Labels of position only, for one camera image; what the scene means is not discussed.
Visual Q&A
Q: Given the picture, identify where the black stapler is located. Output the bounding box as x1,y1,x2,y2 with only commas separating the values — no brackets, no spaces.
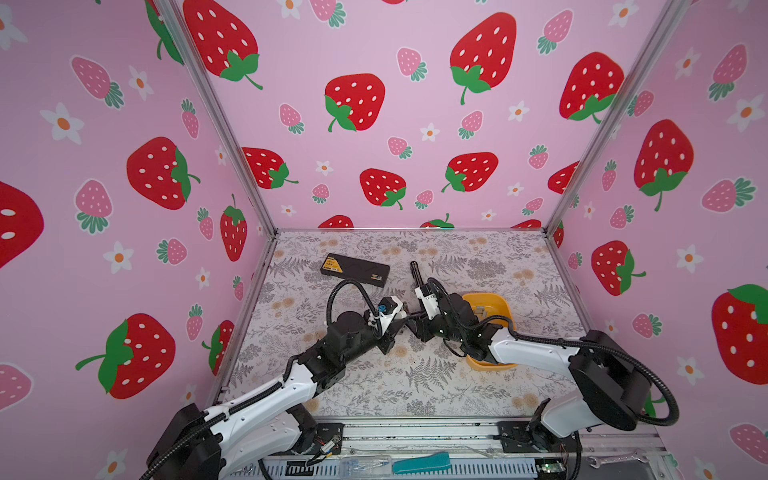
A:
410,261,424,288

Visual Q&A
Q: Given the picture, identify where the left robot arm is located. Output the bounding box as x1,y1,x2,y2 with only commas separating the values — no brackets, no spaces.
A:
142,296,408,479

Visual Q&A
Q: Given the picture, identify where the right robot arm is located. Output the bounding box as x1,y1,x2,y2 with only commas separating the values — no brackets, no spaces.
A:
410,278,680,438

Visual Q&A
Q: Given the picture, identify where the yellow plastic tray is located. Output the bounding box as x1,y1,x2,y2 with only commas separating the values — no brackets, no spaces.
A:
462,293,517,372

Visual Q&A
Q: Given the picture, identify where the black tool case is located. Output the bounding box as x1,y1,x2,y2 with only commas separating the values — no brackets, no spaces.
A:
320,253,391,287

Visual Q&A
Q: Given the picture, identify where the silver wrench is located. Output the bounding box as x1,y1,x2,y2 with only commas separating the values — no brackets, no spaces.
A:
588,453,649,469

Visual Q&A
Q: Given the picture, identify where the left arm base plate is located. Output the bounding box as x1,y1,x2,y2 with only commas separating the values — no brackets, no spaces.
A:
291,423,345,456

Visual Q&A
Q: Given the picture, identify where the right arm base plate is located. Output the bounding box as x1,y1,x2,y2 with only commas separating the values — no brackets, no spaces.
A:
494,421,581,454

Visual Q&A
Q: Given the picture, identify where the teal handled tool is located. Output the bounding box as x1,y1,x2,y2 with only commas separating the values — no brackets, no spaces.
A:
392,452,451,475

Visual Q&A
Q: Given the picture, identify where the aluminium rail frame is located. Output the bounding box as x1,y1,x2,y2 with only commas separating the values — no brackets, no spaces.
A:
173,416,673,480

